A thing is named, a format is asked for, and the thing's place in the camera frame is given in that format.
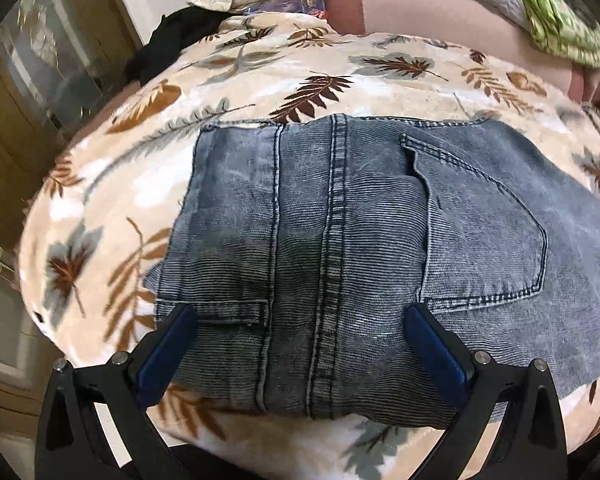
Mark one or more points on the pink maroon sofa cushion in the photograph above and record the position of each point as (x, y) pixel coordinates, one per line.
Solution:
(464, 22)

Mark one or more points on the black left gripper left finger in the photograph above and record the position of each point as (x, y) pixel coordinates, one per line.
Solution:
(71, 443)

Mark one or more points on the beige leaf-print fleece blanket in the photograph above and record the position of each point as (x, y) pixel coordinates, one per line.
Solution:
(84, 257)

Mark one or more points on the purple printed packet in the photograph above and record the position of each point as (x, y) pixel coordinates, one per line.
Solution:
(316, 8)

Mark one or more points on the green patterned cloth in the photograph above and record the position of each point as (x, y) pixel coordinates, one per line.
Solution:
(565, 28)

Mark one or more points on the black garment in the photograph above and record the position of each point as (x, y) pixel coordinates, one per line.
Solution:
(176, 32)

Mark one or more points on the glass door wooden cabinet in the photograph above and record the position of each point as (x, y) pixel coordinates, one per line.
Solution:
(61, 61)

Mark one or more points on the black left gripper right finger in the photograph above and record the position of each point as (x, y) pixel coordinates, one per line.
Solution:
(531, 441)

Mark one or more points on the blue denim jeans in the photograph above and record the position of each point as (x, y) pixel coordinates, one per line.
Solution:
(300, 246)

